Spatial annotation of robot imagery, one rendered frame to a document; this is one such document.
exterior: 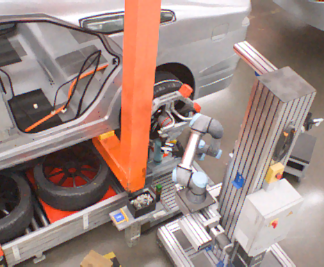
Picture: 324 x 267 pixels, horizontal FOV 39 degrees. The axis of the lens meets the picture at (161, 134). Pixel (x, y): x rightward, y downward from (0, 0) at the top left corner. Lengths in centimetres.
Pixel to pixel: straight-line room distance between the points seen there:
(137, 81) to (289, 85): 97
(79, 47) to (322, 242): 291
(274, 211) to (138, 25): 145
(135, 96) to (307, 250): 229
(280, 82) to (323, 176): 258
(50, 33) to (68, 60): 47
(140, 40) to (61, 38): 189
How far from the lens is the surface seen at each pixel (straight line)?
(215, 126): 338
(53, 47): 456
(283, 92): 266
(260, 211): 308
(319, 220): 480
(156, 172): 453
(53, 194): 397
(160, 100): 382
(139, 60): 294
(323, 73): 658
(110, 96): 381
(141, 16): 276
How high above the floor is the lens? 363
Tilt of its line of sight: 45 degrees down
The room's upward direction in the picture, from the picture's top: 7 degrees clockwise
